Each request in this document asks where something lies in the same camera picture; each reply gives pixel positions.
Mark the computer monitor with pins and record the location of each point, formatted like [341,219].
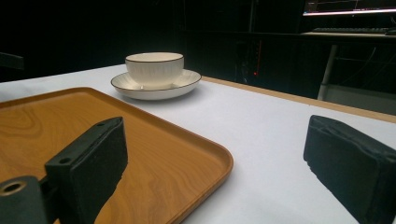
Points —
[348,7]

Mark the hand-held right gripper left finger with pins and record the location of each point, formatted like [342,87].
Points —
[93,168]

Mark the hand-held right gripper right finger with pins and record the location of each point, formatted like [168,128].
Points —
[351,158]

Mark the white ribbed bowl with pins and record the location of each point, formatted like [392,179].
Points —
[154,70]

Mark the black computer tower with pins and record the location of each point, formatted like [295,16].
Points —
[249,59]

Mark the wooden tray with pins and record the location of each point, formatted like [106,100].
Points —
[155,161]

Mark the white ribbed plate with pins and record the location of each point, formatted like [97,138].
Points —
[186,81]

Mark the white tablecloth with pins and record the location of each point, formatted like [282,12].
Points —
[264,140]

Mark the wooden desk with metal legs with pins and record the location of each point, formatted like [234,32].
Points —
[342,35]

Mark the black keyboard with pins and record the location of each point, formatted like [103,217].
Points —
[348,30]

